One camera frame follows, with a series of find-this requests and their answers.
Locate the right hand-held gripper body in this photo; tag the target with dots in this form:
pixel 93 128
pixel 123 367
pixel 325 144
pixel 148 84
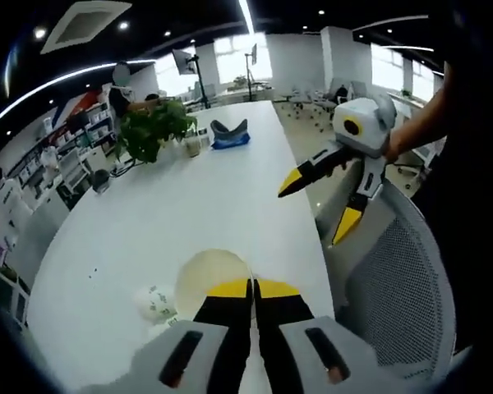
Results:
pixel 365 127

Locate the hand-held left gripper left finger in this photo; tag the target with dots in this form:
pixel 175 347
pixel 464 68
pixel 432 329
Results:
pixel 181 357

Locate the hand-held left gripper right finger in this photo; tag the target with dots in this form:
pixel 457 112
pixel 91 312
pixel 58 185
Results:
pixel 312 353

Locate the cream round bowl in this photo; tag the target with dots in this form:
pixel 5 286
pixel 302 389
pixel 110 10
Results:
pixel 211 273

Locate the person's right hand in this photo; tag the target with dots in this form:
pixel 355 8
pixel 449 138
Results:
pixel 347 162

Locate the blue tissue packet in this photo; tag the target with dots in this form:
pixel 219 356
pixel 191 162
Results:
pixel 230 141

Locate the grey mesh office chair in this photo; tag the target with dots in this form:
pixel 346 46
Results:
pixel 398 267

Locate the grey curved cradle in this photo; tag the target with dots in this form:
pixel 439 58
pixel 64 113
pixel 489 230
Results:
pixel 229 128

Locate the glass jar with beige contents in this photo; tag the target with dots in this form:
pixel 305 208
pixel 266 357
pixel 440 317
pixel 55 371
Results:
pixel 193 147

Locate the small monitor on thin stand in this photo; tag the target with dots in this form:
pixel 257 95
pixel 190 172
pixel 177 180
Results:
pixel 252 55

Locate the white table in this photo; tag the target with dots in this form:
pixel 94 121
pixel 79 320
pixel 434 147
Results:
pixel 181 205

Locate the green potted plant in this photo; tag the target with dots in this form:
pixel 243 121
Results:
pixel 152 129

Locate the large monitor on black stand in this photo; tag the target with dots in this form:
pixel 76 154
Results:
pixel 185 61

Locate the dark grey round object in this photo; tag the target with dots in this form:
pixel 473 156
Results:
pixel 100 180

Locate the curved ceiling strip light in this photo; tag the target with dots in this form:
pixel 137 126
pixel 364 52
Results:
pixel 65 80

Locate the ceiling air vent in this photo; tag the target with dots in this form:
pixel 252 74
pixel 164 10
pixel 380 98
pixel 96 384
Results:
pixel 86 22

